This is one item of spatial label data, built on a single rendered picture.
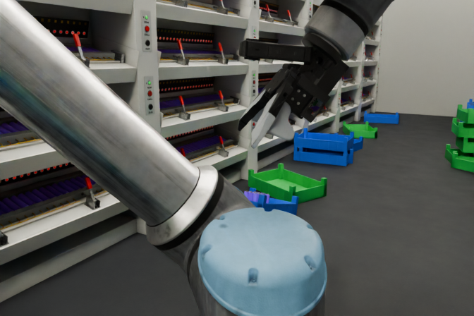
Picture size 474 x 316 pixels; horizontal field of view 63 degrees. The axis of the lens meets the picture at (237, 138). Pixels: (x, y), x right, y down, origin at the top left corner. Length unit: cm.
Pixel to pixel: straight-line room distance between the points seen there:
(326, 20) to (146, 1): 77
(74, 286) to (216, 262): 76
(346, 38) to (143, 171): 36
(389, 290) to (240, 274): 75
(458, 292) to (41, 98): 104
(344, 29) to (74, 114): 40
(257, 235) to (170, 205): 14
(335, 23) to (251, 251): 37
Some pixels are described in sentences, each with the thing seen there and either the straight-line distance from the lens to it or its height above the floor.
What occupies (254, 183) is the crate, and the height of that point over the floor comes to 3.
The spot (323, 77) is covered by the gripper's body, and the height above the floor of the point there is 55.
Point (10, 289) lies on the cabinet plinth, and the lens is 118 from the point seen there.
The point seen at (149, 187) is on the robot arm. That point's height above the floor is 41.
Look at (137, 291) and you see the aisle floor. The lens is 109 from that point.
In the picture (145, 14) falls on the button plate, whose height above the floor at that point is 71.
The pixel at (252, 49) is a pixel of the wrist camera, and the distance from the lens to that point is 62.
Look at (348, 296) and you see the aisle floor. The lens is 108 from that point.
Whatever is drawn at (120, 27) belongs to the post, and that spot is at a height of 67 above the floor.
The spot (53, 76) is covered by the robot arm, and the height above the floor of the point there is 56.
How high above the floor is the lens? 58
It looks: 12 degrees down
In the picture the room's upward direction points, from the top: straight up
